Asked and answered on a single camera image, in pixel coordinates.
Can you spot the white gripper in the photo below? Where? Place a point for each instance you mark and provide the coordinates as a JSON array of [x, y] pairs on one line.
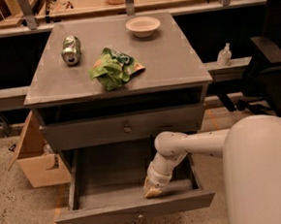
[[160, 178]]

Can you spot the grey drawer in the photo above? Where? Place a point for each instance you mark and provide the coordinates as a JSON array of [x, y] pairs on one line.
[[122, 127], [107, 185]]

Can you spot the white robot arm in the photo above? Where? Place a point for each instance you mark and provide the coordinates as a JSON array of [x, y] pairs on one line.
[[251, 152]]

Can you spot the grey top drawer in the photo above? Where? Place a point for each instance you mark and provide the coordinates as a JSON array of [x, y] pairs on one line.
[[122, 127]]

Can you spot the open cardboard box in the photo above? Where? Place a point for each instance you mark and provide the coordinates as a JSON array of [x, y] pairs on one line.
[[36, 159]]

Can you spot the grey drawer cabinet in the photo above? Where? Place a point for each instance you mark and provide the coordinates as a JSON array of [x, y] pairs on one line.
[[173, 76]]

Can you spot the green crumpled chip bag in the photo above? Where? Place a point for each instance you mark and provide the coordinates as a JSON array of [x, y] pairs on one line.
[[113, 69]]

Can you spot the clear sanitizer pump bottle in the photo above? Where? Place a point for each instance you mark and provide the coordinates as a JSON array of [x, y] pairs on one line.
[[224, 56]]

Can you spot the black office chair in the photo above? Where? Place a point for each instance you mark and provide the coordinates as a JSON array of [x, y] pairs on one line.
[[262, 77]]

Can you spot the crushed silver soda can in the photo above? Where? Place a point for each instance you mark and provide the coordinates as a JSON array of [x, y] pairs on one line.
[[71, 50]]

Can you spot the white paper bowl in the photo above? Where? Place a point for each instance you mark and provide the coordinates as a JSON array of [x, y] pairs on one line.
[[143, 26]]

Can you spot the wooden workbench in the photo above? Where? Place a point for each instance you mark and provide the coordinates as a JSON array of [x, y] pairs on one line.
[[72, 9]]

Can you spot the grey metal rail shelf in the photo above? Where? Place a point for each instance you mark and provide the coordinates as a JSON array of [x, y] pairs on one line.
[[13, 98]]

